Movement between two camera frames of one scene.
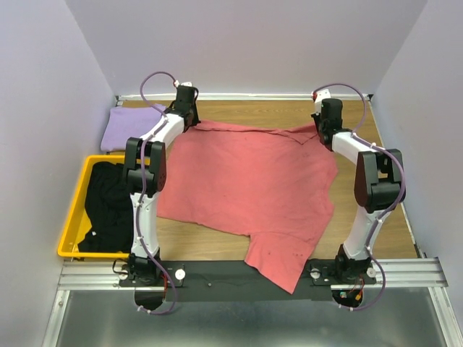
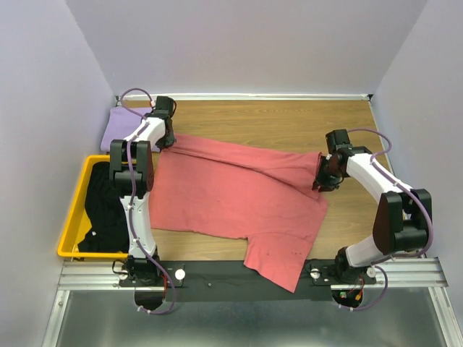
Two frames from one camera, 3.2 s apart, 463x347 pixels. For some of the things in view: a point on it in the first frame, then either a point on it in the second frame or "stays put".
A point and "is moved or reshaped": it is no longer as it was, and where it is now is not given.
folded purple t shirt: x=127 y=122 stays put
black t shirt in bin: x=108 y=204 stays put
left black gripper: x=194 y=121 to x=167 y=142
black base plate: x=237 y=281 stays put
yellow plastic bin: x=78 y=223 stays put
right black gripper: x=315 y=117 to x=325 y=184
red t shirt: x=271 y=186 is moved or reshaped
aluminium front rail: x=390 y=272 stays put
